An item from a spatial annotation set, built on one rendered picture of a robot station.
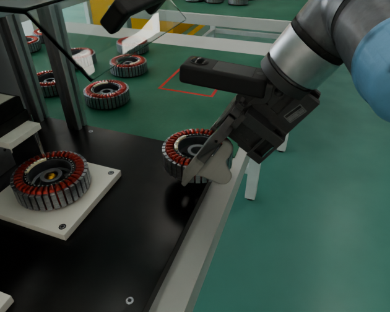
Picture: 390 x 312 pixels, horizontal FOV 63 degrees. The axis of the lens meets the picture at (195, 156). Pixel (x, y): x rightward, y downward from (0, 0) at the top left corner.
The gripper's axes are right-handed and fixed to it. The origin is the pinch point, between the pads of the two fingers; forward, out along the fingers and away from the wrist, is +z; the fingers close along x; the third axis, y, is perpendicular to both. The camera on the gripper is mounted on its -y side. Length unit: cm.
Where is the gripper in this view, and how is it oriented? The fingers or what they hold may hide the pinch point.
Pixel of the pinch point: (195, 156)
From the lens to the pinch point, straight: 51.9
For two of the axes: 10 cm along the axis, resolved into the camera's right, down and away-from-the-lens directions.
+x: 3.4, -5.5, 7.6
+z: -5.0, 5.8, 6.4
